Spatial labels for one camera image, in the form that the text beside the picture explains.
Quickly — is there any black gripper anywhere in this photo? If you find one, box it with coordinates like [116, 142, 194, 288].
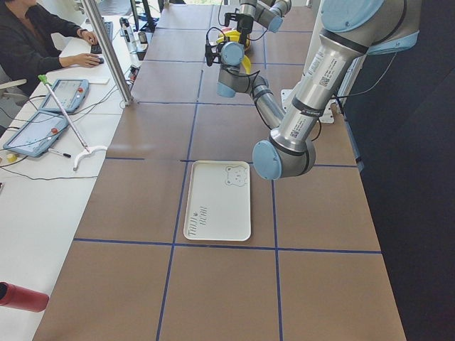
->
[205, 40, 223, 66]
[224, 12, 253, 34]

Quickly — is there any large yellow banana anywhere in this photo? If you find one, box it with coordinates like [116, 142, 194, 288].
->
[216, 29, 240, 43]

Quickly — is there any greenish yellow banana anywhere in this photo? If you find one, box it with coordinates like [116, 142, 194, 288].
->
[240, 55, 251, 75]

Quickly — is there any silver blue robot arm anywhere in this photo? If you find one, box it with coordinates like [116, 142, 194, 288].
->
[205, 0, 422, 180]
[221, 0, 292, 34]

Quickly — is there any black keyboard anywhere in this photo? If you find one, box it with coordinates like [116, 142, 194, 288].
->
[90, 21, 114, 55]

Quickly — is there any upper teach pendant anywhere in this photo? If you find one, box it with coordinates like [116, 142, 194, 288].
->
[39, 79, 90, 114]

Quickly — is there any teach pendant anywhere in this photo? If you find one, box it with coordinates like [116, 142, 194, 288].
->
[3, 110, 68, 157]
[39, 79, 90, 114]

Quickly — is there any cream bear tray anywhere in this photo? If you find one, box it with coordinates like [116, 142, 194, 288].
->
[183, 161, 251, 242]

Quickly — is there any reacher grabber stick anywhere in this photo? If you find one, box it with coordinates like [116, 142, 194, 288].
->
[38, 75, 108, 171]

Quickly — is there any black marker pen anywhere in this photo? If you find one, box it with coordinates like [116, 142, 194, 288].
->
[48, 148, 72, 158]

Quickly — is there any seated person in black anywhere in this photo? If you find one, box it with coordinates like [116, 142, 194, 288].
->
[1, 1, 99, 96]

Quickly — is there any lower teach pendant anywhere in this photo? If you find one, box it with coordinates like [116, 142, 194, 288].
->
[3, 110, 68, 157]

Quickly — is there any small yellow block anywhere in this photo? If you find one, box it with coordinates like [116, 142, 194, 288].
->
[6, 153, 17, 163]

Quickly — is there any red bottle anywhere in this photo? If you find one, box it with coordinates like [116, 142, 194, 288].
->
[1, 282, 49, 313]

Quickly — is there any aluminium frame post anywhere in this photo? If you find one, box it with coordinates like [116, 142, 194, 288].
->
[81, 0, 133, 106]

